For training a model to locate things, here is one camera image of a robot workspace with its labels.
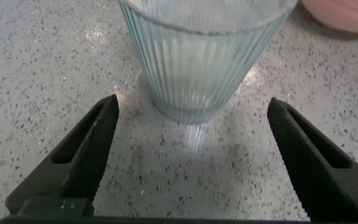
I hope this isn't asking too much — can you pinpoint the ribbed clear glass cup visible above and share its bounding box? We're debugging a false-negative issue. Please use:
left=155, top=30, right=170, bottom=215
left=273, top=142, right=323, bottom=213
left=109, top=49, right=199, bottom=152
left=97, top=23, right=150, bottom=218
left=118, top=0, right=298, bottom=124

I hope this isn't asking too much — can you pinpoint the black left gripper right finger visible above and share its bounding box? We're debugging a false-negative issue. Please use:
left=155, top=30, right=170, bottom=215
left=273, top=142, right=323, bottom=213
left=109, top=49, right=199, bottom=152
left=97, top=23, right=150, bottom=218
left=266, top=96, right=358, bottom=223

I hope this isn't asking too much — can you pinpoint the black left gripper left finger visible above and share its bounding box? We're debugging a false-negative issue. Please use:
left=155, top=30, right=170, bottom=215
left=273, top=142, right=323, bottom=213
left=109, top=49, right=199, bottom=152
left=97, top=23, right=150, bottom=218
left=4, top=93, right=120, bottom=218

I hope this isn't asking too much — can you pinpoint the pink bowl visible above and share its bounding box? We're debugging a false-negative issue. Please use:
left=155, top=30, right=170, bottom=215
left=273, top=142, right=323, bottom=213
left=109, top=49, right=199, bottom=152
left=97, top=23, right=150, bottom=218
left=300, top=0, right=358, bottom=35

